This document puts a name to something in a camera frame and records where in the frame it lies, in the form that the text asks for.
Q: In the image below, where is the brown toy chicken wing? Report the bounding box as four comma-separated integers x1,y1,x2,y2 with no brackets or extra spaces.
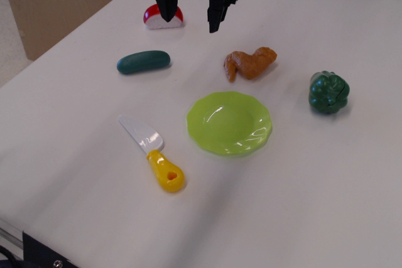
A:
224,46,277,83

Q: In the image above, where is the black cable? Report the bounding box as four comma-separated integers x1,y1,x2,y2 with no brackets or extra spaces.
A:
0,244,24,268

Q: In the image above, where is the green toy bell pepper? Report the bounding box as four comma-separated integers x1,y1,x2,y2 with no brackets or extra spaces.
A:
308,71,350,114

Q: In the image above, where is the light green plastic plate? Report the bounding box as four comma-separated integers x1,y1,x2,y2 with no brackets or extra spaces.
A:
187,92,273,156

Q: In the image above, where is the black metal corner bracket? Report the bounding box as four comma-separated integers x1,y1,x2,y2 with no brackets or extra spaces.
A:
23,232,78,268

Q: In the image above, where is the yellow handled toy knife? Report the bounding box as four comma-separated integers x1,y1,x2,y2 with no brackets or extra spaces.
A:
118,115,185,193

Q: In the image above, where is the dark green toy cucumber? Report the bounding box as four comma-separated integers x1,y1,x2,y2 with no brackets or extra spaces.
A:
117,50,171,75

